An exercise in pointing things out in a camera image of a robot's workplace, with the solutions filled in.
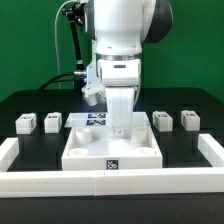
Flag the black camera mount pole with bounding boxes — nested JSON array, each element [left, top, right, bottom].
[[62, 3, 86, 77]]

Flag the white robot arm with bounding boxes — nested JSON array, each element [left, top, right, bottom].
[[83, 0, 173, 134]]

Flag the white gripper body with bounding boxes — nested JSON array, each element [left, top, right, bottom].
[[97, 59, 141, 129]]

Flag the white square tabletop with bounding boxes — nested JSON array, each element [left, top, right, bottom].
[[61, 126, 162, 171]]

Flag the black cables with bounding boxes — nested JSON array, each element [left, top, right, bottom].
[[39, 72, 88, 91]]

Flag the white U-shaped fence wall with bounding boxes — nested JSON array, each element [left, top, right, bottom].
[[0, 138, 224, 198]]

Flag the white sheet with fiducial tags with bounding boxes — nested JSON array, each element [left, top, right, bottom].
[[65, 112, 150, 128]]

